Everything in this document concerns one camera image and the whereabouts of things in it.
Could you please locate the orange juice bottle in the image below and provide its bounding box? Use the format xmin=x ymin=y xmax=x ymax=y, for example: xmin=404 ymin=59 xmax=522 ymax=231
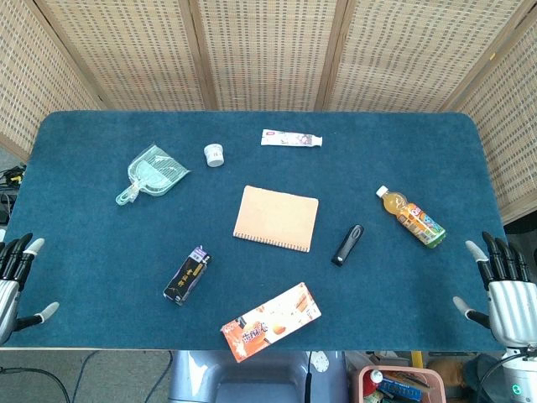
xmin=375 ymin=185 xmax=447 ymax=249

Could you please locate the small white jar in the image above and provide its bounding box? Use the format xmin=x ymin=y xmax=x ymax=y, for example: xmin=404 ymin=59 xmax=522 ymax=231
xmin=203 ymin=144 xmax=225 ymax=169

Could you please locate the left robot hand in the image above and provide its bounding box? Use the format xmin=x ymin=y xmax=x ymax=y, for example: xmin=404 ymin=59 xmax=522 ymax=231
xmin=0 ymin=233 xmax=60 ymax=346

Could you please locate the woven folding screen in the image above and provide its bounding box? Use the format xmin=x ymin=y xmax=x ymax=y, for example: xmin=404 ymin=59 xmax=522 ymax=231
xmin=0 ymin=0 xmax=537 ymax=226

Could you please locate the toothpaste tube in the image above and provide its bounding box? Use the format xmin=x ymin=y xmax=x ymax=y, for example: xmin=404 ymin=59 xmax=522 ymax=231
xmin=260 ymin=128 xmax=324 ymax=149

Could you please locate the orange biscuit box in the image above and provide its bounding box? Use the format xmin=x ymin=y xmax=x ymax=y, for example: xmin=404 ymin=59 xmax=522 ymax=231
xmin=220 ymin=281 xmax=323 ymax=364

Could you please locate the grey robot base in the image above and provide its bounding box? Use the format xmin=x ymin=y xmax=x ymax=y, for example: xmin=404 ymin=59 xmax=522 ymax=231
xmin=167 ymin=350 xmax=349 ymax=403

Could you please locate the clear green dustpan set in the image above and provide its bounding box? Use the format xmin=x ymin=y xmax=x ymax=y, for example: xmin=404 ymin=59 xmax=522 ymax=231
xmin=115 ymin=144 xmax=192 ymax=207

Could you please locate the pink plastic basket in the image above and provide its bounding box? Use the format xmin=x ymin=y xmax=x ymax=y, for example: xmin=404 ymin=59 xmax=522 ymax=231
xmin=351 ymin=364 xmax=446 ymax=403

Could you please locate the black floor cable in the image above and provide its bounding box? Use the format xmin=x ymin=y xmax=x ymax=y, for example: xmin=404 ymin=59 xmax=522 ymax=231
xmin=0 ymin=350 xmax=102 ymax=403

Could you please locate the black handle tool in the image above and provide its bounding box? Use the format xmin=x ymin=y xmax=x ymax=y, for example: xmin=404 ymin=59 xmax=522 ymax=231
xmin=331 ymin=224 xmax=365 ymax=267

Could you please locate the black drink carton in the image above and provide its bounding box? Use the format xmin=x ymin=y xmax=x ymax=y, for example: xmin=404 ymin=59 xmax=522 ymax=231
xmin=163 ymin=245 xmax=212 ymax=306

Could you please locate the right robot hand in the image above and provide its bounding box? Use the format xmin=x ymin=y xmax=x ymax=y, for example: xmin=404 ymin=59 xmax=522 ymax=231
xmin=451 ymin=231 xmax=537 ymax=348

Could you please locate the yellow spiral notebook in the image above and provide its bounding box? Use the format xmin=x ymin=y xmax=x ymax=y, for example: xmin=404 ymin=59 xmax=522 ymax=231
xmin=232 ymin=185 xmax=320 ymax=254

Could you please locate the blue table mat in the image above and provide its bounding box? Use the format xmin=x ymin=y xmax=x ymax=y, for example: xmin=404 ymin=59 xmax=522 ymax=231
xmin=0 ymin=110 xmax=508 ymax=352

